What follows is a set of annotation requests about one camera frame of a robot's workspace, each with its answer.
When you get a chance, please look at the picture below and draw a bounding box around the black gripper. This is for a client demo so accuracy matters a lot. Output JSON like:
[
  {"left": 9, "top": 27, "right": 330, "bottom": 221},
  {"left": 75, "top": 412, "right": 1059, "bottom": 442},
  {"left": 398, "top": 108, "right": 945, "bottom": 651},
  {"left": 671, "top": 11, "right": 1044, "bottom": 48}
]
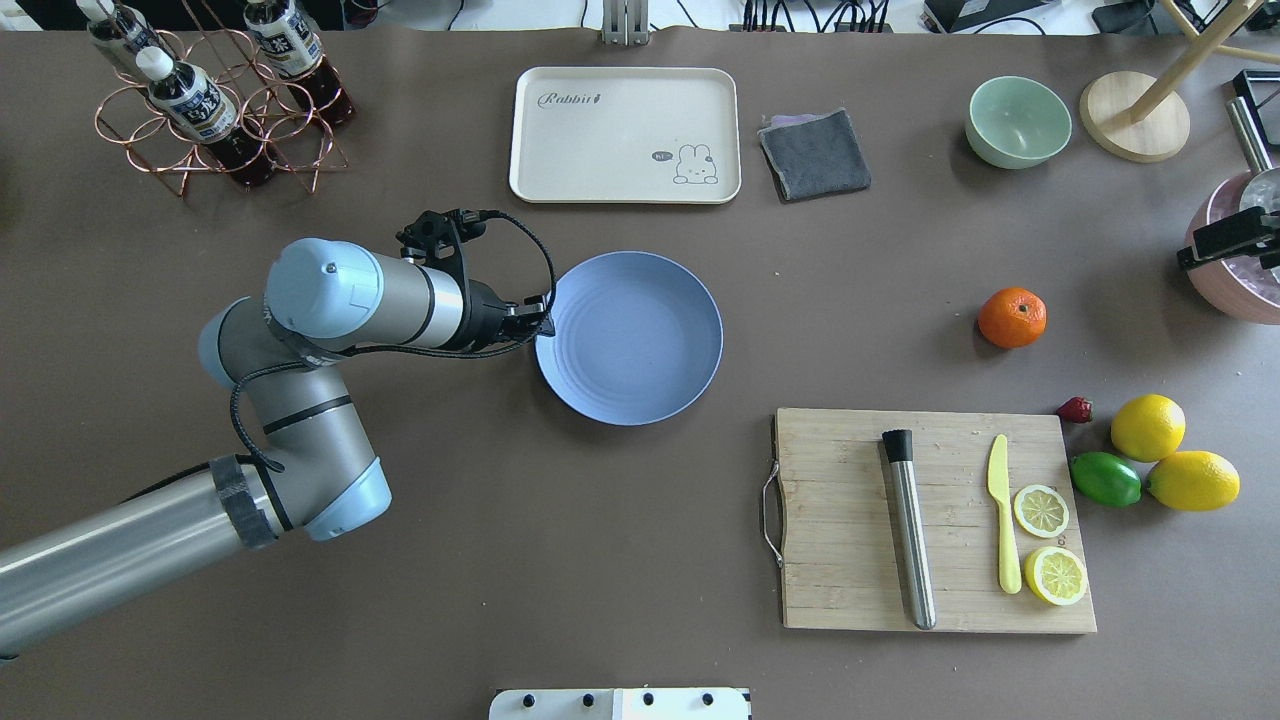
[{"left": 460, "top": 281, "right": 556, "bottom": 352}]

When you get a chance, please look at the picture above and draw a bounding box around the blue plate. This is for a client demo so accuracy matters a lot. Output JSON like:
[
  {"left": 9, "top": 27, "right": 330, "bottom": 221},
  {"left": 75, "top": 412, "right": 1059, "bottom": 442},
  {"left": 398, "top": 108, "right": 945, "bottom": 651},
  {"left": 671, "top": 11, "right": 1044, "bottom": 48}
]
[{"left": 535, "top": 251, "right": 724, "bottom": 427}]

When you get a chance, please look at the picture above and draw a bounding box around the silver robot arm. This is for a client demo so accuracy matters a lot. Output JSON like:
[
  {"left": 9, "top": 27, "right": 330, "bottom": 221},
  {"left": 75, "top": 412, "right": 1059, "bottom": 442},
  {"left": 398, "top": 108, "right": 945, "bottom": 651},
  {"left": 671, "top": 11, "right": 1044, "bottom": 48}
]
[{"left": 1, "top": 238, "right": 556, "bottom": 662}]

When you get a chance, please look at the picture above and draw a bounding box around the pink ice bowl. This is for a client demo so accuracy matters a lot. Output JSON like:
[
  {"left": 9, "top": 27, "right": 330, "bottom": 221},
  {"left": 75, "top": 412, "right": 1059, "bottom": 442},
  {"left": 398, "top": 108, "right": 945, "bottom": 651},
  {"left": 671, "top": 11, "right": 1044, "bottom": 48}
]
[{"left": 1184, "top": 170, "right": 1279, "bottom": 325}]

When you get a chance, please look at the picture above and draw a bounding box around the steel ice scoop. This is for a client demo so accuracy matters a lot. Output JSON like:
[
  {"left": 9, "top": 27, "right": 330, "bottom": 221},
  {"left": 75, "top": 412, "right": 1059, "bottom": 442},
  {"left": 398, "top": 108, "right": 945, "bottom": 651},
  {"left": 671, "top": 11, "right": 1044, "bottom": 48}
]
[{"left": 1228, "top": 96, "right": 1279, "bottom": 215}]

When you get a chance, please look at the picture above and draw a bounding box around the wooden cup stand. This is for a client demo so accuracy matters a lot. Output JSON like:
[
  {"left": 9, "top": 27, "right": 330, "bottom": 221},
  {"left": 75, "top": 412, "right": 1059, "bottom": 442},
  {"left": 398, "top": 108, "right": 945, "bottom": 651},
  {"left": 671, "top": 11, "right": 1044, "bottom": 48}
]
[{"left": 1079, "top": 1, "right": 1277, "bottom": 163}]

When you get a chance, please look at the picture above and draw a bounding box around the cream rabbit tray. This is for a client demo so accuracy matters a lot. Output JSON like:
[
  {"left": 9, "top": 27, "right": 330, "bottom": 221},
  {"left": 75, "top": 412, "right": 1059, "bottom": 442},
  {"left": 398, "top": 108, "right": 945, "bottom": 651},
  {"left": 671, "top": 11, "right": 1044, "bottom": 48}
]
[{"left": 508, "top": 67, "right": 742, "bottom": 204}]

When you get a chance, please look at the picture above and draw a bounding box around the whole yellow lemon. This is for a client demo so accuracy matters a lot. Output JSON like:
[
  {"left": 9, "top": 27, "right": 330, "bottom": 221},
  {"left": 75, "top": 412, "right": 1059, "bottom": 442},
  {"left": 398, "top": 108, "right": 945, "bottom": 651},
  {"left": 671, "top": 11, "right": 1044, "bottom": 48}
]
[
  {"left": 1110, "top": 395, "right": 1187, "bottom": 462},
  {"left": 1147, "top": 451, "right": 1242, "bottom": 512}
]

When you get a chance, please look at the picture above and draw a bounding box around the orange mandarin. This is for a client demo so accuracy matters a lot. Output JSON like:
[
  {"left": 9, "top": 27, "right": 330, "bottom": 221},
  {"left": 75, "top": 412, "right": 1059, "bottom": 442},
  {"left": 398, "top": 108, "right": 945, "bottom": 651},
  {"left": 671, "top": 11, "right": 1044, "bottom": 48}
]
[{"left": 977, "top": 287, "right": 1048, "bottom": 348}]

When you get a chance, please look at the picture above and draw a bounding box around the red strawberry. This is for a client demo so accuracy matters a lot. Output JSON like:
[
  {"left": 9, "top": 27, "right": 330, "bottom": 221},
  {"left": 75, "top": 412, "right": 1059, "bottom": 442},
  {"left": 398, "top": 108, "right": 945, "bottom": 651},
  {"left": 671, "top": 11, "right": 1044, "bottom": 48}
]
[{"left": 1055, "top": 396, "right": 1093, "bottom": 424}]

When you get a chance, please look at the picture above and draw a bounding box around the mint green bowl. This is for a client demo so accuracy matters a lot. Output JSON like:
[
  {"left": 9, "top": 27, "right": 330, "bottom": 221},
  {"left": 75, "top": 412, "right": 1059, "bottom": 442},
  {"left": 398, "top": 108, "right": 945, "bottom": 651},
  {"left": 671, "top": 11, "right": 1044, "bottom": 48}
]
[{"left": 965, "top": 76, "right": 1073, "bottom": 170}]

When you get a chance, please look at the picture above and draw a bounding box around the green lime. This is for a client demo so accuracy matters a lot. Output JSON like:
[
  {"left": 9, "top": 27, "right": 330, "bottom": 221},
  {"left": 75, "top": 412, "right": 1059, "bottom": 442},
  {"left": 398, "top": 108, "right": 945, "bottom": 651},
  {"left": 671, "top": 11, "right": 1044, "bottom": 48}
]
[{"left": 1068, "top": 451, "right": 1143, "bottom": 507}]

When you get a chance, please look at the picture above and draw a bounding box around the lemon slice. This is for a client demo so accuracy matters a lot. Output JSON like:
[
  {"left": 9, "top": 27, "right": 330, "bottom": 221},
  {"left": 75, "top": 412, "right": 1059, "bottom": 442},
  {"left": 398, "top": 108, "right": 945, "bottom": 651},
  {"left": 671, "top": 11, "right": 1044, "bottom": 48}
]
[{"left": 1012, "top": 484, "right": 1070, "bottom": 539}]

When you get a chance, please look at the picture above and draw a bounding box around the grey folded cloth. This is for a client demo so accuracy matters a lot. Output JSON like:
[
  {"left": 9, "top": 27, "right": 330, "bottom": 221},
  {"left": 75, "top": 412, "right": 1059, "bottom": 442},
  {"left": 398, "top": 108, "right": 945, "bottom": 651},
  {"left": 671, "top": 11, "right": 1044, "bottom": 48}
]
[{"left": 756, "top": 108, "right": 872, "bottom": 202}]

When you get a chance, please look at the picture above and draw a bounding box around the lemon half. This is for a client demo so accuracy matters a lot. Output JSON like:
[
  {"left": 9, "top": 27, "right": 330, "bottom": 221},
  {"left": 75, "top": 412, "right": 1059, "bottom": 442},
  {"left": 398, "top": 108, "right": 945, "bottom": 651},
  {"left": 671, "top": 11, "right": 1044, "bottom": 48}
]
[{"left": 1023, "top": 547, "right": 1088, "bottom": 606}]

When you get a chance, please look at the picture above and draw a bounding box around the steel muddler black tip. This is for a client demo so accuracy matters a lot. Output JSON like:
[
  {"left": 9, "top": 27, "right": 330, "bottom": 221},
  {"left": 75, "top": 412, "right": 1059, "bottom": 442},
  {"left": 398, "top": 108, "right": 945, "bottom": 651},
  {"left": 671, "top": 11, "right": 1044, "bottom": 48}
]
[{"left": 882, "top": 429, "right": 938, "bottom": 632}]

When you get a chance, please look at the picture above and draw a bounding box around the yellow plastic knife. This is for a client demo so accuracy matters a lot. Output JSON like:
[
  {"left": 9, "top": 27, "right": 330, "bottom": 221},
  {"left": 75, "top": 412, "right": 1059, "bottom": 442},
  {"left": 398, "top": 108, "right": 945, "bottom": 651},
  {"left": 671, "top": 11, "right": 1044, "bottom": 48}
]
[{"left": 986, "top": 434, "right": 1023, "bottom": 594}]

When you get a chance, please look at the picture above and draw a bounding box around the bamboo cutting board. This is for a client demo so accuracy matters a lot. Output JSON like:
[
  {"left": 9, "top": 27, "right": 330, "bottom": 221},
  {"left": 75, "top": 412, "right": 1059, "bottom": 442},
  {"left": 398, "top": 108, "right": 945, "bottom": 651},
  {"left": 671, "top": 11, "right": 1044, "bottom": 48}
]
[{"left": 773, "top": 407, "right": 1097, "bottom": 635}]

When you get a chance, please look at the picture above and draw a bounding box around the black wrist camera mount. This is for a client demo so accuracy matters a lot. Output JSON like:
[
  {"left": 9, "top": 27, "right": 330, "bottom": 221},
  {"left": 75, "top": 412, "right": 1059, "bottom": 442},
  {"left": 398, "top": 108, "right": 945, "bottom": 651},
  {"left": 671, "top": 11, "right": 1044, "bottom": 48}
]
[{"left": 396, "top": 209, "right": 497, "bottom": 293}]

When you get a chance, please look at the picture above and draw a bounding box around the copper wire bottle rack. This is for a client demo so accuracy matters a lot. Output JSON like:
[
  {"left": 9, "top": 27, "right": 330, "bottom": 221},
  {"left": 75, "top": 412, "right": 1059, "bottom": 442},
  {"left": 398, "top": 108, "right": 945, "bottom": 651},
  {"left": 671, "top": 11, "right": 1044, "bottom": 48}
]
[{"left": 79, "top": 1, "right": 356, "bottom": 196}]

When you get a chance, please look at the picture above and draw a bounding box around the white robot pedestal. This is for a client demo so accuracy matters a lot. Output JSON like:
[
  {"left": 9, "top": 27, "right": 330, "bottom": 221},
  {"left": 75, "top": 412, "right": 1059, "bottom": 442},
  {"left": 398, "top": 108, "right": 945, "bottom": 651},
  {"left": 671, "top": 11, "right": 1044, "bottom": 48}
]
[{"left": 488, "top": 687, "right": 753, "bottom": 719}]

